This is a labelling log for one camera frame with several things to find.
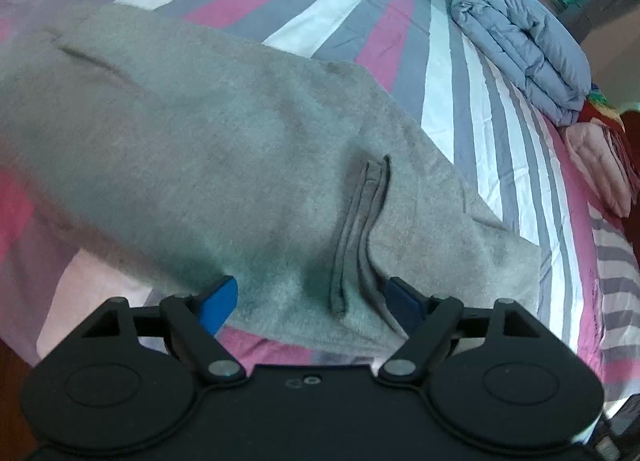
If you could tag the red wooden headboard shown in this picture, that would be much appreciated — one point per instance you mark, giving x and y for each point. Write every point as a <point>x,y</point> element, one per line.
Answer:
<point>632,141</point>

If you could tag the folded pink blanket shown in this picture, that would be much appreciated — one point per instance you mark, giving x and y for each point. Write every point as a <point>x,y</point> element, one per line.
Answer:
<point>600,166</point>

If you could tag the striped bed sheet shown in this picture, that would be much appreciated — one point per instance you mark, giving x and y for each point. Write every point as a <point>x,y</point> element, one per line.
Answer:
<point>440,81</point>

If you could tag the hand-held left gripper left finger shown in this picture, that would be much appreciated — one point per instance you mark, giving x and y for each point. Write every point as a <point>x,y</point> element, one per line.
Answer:
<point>220,303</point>

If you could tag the colourful patterned blanket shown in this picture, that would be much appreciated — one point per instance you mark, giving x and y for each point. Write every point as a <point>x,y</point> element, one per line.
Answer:
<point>602,108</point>

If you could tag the grey pants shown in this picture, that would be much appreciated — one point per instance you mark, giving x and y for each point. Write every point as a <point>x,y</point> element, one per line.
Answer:
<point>200,151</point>

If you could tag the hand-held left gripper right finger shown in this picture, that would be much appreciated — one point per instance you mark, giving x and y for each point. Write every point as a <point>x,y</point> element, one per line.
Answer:
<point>402,306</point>

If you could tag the folded blue duvet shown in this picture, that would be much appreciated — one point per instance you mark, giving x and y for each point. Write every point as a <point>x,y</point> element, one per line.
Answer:
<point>520,46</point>

